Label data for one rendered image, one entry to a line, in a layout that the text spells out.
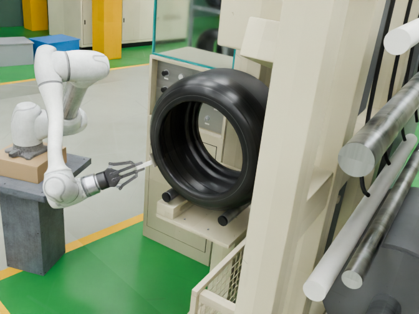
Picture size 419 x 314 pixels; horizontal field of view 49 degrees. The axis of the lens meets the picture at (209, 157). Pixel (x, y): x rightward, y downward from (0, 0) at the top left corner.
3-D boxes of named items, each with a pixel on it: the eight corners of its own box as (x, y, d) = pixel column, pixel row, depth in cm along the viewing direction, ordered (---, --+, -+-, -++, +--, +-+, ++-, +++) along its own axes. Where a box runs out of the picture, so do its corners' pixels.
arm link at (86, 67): (42, 116, 264) (80, 113, 274) (47, 142, 260) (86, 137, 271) (61, 42, 199) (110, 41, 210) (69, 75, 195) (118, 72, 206)
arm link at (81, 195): (91, 200, 196) (84, 197, 183) (57, 213, 195) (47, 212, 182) (83, 176, 198) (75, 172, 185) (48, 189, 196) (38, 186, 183)
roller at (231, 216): (265, 194, 210) (256, 192, 212) (264, 184, 209) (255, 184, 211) (227, 227, 182) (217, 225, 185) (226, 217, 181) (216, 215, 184)
